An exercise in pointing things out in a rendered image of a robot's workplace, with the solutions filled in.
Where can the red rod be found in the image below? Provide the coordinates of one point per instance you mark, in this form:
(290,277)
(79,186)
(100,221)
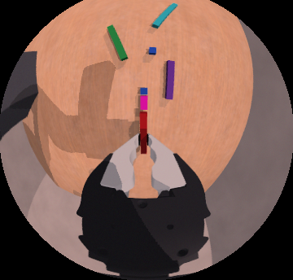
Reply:
(143,132)

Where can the purple rod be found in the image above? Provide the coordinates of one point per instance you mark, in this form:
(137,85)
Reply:
(170,68)

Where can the green rod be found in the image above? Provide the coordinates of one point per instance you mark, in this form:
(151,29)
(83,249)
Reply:
(119,47)

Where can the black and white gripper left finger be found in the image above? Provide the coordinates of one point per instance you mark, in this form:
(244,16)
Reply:
(114,173)

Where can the small magenta block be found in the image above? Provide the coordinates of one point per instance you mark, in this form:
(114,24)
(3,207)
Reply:
(143,102)

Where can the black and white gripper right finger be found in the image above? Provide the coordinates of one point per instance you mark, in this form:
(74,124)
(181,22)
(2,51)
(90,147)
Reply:
(170,172)

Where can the turquoise rod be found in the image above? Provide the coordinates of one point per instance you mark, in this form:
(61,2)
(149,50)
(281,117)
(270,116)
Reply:
(164,15)

